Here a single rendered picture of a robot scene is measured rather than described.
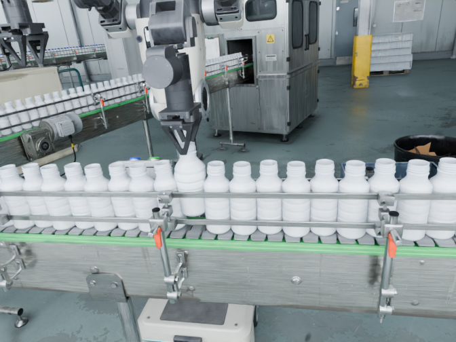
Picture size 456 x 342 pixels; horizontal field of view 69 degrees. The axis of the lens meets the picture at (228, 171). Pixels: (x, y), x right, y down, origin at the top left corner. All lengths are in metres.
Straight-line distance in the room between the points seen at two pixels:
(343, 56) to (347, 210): 12.12
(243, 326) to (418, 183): 1.07
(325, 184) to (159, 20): 0.45
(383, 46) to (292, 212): 9.44
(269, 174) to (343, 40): 12.10
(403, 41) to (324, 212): 9.54
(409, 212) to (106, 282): 0.72
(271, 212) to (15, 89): 4.33
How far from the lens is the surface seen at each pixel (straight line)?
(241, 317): 1.62
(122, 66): 6.74
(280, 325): 1.93
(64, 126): 2.17
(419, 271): 0.82
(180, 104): 0.69
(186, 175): 0.73
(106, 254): 0.89
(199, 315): 1.65
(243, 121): 4.65
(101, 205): 0.85
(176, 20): 0.68
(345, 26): 12.74
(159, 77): 0.62
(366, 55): 8.28
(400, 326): 2.03
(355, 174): 0.71
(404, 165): 1.34
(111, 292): 0.96
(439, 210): 0.79
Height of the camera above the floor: 1.43
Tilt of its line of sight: 23 degrees down
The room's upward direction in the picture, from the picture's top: 5 degrees counter-clockwise
